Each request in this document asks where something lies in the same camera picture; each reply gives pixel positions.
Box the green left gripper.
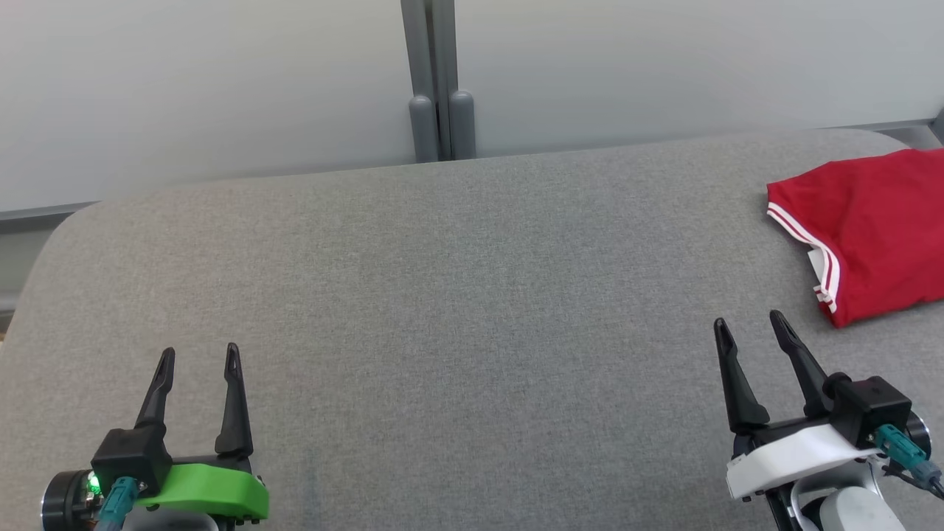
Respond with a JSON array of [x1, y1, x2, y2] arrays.
[[41, 343, 270, 531]]

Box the red white basketball jersey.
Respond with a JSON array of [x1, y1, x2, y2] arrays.
[[767, 147, 944, 329]]

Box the black cable teal plug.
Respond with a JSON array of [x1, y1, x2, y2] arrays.
[[870, 424, 944, 499], [92, 476, 141, 531]]

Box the black right cable teal plug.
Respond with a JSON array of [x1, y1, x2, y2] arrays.
[[870, 424, 944, 499]]

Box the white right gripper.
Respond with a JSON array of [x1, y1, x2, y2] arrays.
[[713, 310, 882, 501]]

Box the grey partition post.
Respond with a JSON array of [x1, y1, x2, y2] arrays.
[[400, 0, 441, 163], [431, 0, 476, 161]]

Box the grey fabric sofa cushion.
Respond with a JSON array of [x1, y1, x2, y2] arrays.
[[0, 129, 944, 531]]

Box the black left cable teal plug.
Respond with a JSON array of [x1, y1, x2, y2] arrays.
[[92, 476, 141, 531]]

